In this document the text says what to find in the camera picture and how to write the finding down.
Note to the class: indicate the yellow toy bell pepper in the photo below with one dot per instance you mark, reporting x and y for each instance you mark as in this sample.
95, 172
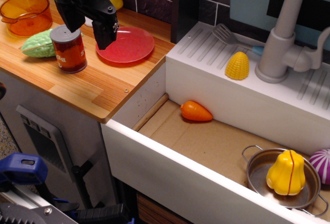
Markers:
286, 176

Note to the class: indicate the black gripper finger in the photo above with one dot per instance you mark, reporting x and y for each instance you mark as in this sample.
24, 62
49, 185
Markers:
72, 18
105, 32

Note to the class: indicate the grey toy spatula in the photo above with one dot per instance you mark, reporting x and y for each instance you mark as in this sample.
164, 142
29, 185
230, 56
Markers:
225, 35

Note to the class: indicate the grey toy oven door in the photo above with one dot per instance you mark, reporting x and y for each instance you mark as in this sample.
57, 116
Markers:
48, 141

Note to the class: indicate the red plastic plate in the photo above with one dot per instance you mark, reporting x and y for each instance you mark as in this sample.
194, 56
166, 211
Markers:
132, 44

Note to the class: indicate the green toy bitter melon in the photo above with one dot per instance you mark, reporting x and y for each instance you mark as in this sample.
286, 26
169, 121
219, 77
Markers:
39, 45

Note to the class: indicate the brown toy soup can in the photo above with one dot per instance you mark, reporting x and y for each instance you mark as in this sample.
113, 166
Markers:
69, 49

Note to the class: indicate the orange transparent plastic pot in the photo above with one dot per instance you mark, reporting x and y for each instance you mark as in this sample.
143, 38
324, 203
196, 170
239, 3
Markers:
25, 18

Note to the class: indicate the grey toy faucet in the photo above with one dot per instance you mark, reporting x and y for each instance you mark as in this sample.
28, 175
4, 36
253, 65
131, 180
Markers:
280, 51

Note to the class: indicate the orange toy carrot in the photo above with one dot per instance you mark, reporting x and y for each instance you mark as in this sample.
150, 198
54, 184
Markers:
192, 110

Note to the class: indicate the yellow toy corn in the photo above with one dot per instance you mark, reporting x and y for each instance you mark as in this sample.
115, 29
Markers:
238, 67

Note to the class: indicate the small metal pot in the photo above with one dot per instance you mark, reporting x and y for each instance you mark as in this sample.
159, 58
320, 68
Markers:
308, 200

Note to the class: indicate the purple striped toy onion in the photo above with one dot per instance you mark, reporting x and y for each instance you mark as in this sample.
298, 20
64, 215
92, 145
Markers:
320, 161

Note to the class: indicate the blue clamp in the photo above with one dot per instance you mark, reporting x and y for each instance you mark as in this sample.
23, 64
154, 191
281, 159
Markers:
23, 169

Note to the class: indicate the white toy sink basin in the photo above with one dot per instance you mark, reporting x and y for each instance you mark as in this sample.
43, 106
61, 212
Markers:
196, 169

